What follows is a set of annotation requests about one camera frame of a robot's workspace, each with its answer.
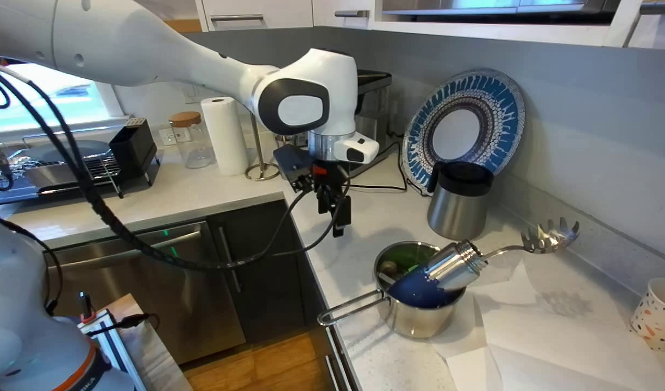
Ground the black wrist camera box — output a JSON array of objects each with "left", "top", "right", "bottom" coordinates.
[{"left": 272, "top": 146, "right": 317, "bottom": 193}]

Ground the blue and white patterned plate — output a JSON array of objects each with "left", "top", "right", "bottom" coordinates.
[{"left": 401, "top": 67, "right": 530, "bottom": 197}]

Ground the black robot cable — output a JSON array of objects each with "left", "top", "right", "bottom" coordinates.
[{"left": 0, "top": 63, "right": 351, "bottom": 274}]

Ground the stainless steel dishwasher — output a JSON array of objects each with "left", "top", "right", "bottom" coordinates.
[{"left": 43, "top": 220, "right": 247, "bottom": 370}]

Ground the steel canister with black lid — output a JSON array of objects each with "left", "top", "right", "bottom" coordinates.
[{"left": 425, "top": 159, "right": 495, "bottom": 244}]

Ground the black and steel coffee maker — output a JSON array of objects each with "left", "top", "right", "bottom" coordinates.
[{"left": 347, "top": 67, "right": 396, "bottom": 147}]

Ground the steel dishwasher bar handle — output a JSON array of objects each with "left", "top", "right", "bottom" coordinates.
[{"left": 55, "top": 225, "right": 205, "bottom": 272}]

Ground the blue bottle with steel cap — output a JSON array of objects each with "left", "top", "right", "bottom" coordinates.
[{"left": 385, "top": 239, "right": 489, "bottom": 311}]

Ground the long steel drawer handle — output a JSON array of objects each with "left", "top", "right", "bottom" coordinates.
[{"left": 317, "top": 326, "right": 357, "bottom": 391}]

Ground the steel spaghetti spoon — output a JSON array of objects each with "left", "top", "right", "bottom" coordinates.
[{"left": 482, "top": 216, "right": 582, "bottom": 264}]

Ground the wooden board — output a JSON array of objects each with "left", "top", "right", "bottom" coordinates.
[{"left": 103, "top": 292, "right": 143, "bottom": 321}]

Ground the dark lower drawer cabinet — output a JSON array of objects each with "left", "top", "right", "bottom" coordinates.
[{"left": 296, "top": 216, "right": 365, "bottom": 391}]

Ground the white paper towel roll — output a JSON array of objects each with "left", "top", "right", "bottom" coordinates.
[{"left": 197, "top": 94, "right": 253, "bottom": 178}]

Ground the vertical steel door handle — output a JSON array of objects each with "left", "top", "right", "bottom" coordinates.
[{"left": 216, "top": 221, "right": 243, "bottom": 295}]

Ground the white paper sheet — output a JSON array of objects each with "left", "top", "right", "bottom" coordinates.
[{"left": 431, "top": 258, "right": 665, "bottom": 391}]

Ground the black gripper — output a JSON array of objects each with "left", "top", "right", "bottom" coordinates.
[{"left": 310, "top": 161, "right": 354, "bottom": 239}]

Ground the black appliance power cord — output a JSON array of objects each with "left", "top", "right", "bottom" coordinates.
[{"left": 345, "top": 139, "right": 422, "bottom": 197}]

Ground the wide white upper cabinet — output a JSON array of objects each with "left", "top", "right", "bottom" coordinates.
[{"left": 310, "top": 0, "right": 378, "bottom": 31}]

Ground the long steel cabinet handle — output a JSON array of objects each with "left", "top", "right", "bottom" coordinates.
[{"left": 332, "top": 7, "right": 371, "bottom": 22}]

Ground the steel wire paper towel holder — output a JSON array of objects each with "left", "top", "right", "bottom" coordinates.
[{"left": 242, "top": 116, "right": 288, "bottom": 184}]

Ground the white corner upper cabinet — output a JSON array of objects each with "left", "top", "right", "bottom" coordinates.
[{"left": 196, "top": 0, "right": 317, "bottom": 33}]

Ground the small steel pot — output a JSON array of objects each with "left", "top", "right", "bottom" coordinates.
[{"left": 316, "top": 239, "right": 471, "bottom": 344}]

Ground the stainless steel microwave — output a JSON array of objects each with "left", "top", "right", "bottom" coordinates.
[{"left": 378, "top": 0, "right": 624, "bottom": 18}]

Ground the steel corner cabinet handle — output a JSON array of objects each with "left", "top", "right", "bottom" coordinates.
[{"left": 209, "top": 14, "right": 268, "bottom": 27}]

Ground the green leafy item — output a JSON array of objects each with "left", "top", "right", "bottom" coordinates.
[{"left": 378, "top": 244, "right": 436, "bottom": 283}]

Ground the glass jar with wooden lid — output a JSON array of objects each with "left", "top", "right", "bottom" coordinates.
[{"left": 167, "top": 109, "right": 216, "bottom": 172}]

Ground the white cup with coloured dots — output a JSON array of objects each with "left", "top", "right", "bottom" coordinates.
[{"left": 628, "top": 276, "right": 665, "bottom": 353}]

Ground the dark cabinet door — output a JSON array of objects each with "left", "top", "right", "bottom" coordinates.
[{"left": 205, "top": 200, "right": 310, "bottom": 344}]

